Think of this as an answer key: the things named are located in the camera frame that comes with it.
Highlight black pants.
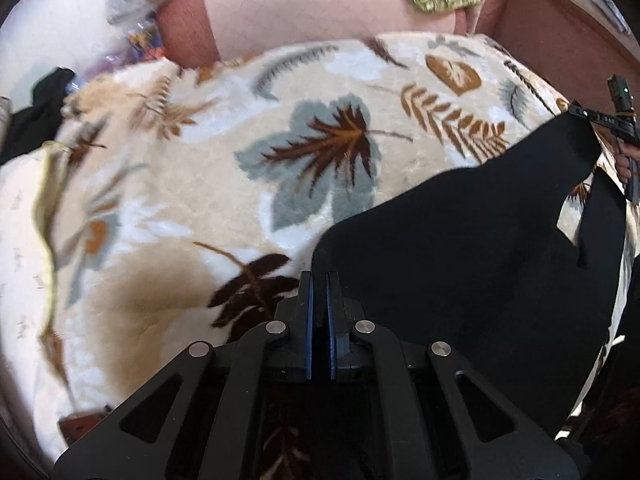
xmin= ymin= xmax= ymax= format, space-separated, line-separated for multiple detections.
xmin=312 ymin=110 xmax=629 ymax=437

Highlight cream blanket with yellow edge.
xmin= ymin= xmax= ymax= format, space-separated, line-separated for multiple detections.
xmin=0 ymin=142 xmax=72 ymax=413

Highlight black cloth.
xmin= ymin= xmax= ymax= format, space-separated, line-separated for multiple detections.
xmin=0 ymin=67 xmax=77 ymax=162

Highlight leaf print fleece blanket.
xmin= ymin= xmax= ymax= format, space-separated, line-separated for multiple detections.
xmin=30 ymin=32 xmax=640 ymax=466

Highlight pink bolster pillow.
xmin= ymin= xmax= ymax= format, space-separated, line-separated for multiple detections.
xmin=157 ymin=0 xmax=474 ymax=69

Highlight colourful plastic bag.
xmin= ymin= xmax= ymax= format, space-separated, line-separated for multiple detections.
xmin=87 ymin=14 xmax=167 ymax=82

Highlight brown wooden bed frame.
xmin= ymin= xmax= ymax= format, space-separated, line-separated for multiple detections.
xmin=475 ymin=0 xmax=640 ymax=117

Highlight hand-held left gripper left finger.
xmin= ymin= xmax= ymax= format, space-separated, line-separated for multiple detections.
xmin=52 ymin=270 xmax=317 ymax=480

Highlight brown wooden board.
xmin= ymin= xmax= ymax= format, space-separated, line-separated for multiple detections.
xmin=57 ymin=406 xmax=114 ymax=449

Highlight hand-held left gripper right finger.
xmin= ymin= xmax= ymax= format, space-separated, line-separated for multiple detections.
xmin=325 ymin=272 xmax=582 ymax=480

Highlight person's right hand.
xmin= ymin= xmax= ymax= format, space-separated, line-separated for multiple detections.
xmin=614 ymin=141 xmax=640 ymax=182

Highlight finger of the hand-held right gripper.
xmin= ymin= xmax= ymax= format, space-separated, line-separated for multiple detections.
xmin=568 ymin=101 xmax=637 ymax=129

